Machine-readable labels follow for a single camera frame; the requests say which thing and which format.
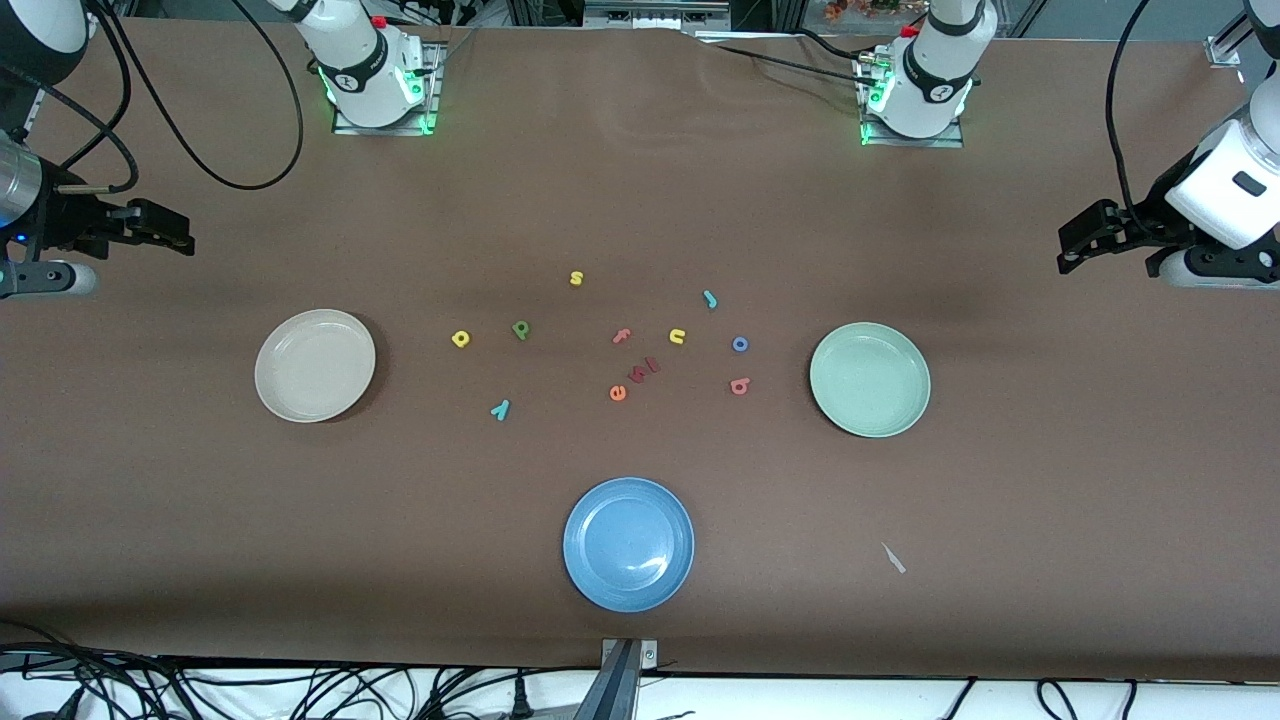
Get beige brown plate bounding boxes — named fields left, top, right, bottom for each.
left=254, top=309, right=377, bottom=424

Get light green plate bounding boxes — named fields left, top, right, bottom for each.
left=809, top=322, right=932, bottom=439

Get brown table cover sheet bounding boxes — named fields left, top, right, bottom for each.
left=0, top=18, right=1280, bottom=683

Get grey equipment box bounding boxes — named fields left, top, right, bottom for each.
left=583, top=0, right=733, bottom=33

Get blue plate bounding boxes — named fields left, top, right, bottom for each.
left=563, top=477, right=695, bottom=613

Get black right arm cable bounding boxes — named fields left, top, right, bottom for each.
left=40, top=0, right=306, bottom=193

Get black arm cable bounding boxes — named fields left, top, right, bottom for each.
left=1105, top=0, right=1151, bottom=221
left=40, top=0, right=306, bottom=193

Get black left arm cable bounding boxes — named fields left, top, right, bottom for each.
left=1105, top=0, right=1151, bottom=221

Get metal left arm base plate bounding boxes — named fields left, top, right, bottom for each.
left=858, top=55, right=966, bottom=149

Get aluminium frame corner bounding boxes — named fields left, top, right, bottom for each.
left=1205, top=0, right=1249, bottom=69

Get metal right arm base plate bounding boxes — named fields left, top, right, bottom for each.
left=333, top=40, right=442, bottom=136

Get black cable on table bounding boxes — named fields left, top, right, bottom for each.
left=700, top=28, right=886, bottom=91

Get black tangled floor cables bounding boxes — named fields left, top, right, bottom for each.
left=0, top=620, right=601, bottom=720

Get metal camera pole bracket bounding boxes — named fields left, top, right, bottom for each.
left=600, top=638, right=659, bottom=720

